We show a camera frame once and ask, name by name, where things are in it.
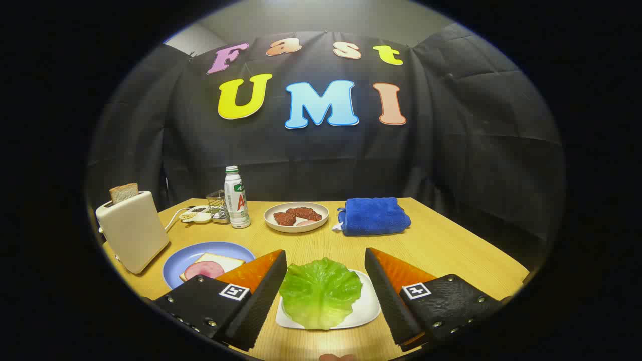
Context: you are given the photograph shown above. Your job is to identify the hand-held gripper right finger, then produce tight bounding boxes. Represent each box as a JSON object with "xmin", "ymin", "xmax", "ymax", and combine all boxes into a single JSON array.
[{"xmin": 364, "ymin": 247, "xmax": 502, "ymax": 351}]

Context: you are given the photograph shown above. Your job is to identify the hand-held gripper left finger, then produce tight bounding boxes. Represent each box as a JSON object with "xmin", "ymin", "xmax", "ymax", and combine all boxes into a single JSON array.
[{"xmin": 153, "ymin": 249, "xmax": 288, "ymax": 351}]

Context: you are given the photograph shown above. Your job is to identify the green lettuce leaf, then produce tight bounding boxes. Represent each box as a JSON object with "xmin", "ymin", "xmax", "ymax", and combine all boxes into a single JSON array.
[{"xmin": 279, "ymin": 257, "xmax": 363, "ymax": 331}]

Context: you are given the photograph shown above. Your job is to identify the toasted bread slice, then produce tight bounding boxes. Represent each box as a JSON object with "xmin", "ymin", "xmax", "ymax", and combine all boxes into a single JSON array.
[{"xmin": 109, "ymin": 183, "xmax": 139, "ymax": 204}]

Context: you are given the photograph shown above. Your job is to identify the white square plate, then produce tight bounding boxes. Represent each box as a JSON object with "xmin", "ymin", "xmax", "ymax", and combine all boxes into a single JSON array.
[{"xmin": 275, "ymin": 269, "xmax": 382, "ymax": 330}]

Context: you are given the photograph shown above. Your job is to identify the white bread slice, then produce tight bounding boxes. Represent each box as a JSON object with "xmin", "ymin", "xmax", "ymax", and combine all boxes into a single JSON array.
[{"xmin": 179, "ymin": 252, "xmax": 246, "ymax": 282}]

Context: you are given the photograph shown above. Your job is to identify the pink ham slice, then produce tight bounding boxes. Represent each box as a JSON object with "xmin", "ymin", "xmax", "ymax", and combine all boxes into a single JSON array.
[{"xmin": 184, "ymin": 261, "xmax": 225, "ymax": 281}]

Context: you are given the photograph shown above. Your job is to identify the folded blue towel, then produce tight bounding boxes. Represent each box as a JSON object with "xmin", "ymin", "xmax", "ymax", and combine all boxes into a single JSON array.
[{"xmin": 333, "ymin": 197, "xmax": 412, "ymax": 237}]

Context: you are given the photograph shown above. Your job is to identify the blue round plate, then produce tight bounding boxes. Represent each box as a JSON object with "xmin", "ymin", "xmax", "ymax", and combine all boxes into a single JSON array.
[{"xmin": 162, "ymin": 241, "xmax": 256, "ymax": 290}]

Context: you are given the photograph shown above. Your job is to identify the beige round plate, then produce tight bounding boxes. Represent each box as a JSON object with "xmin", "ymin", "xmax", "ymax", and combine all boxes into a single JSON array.
[{"xmin": 264, "ymin": 202, "xmax": 330, "ymax": 233}]

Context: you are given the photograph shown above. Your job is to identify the white plastic bottle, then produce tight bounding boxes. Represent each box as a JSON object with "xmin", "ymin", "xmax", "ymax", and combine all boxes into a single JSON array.
[{"xmin": 224, "ymin": 166, "xmax": 251, "ymax": 229}]

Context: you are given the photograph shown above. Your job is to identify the white condiment tray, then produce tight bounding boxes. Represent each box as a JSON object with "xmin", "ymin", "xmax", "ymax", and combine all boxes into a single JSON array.
[{"xmin": 179, "ymin": 206, "xmax": 214, "ymax": 224}]

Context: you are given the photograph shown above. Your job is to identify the white toaster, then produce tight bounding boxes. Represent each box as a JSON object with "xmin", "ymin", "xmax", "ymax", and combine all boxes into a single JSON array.
[{"xmin": 95, "ymin": 191, "xmax": 170, "ymax": 274}]

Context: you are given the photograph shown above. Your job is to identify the black backdrop cloth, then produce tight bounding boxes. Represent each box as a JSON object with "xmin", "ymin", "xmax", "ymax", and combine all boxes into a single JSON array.
[{"xmin": 85, "ymin": 23, "xmax": 567, "ymax": 261}]

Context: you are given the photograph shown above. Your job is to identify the wire mesh holder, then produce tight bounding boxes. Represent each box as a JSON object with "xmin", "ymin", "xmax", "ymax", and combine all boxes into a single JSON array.
[{"xmin": 206, "ymin": 190, "xmax": 230, "ymax": 224}]

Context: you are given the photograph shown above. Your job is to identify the white toaster cable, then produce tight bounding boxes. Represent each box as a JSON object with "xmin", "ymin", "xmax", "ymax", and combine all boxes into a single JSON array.
[{"xmin": 164, "ymin": 206, "xmax": 194, "ymax": 232}]

